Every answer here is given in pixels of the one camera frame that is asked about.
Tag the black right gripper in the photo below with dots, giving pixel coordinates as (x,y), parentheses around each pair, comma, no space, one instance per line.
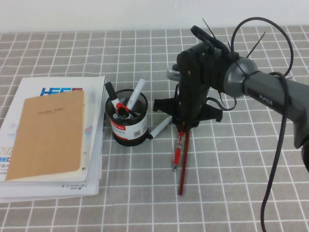
(193,84)

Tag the long black-capped white marker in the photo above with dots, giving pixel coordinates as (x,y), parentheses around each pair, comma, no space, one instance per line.
(159,129)

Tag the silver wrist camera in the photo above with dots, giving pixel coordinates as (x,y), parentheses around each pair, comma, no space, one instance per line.
(172,72)

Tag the thin white book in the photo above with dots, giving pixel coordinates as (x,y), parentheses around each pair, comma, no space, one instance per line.
(36,198)

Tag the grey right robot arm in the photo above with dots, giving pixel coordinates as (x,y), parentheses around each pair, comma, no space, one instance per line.
(265,91)

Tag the brown kraft notebook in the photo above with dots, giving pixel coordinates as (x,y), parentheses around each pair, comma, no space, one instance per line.
(48,135)

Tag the black mesh pen holder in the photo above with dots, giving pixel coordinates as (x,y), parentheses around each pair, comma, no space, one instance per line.
(130,140)

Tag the black zip tie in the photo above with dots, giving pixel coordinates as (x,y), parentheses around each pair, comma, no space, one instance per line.
(208,28)
(257,45)
(223,105)

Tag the short black-capped white marker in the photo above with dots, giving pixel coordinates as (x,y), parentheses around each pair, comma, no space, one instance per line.
(110,90)

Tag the grey checked tablecloth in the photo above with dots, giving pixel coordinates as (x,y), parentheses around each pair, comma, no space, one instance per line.
(72,60)

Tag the white magazine blue letters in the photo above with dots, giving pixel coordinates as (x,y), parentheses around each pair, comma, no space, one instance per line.
(60,83)

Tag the white-capped white marker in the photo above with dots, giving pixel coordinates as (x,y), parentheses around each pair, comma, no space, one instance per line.
(136,93)

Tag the red gel pen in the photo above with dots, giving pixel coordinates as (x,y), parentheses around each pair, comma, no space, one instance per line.
(177,154)

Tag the red and black pen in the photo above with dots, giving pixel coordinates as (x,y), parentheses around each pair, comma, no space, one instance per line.
(119,105)

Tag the red pencil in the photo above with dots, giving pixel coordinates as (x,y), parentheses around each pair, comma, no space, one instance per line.
(184,169)

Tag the grey pen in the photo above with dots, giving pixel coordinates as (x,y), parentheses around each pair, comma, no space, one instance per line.
(116,116)

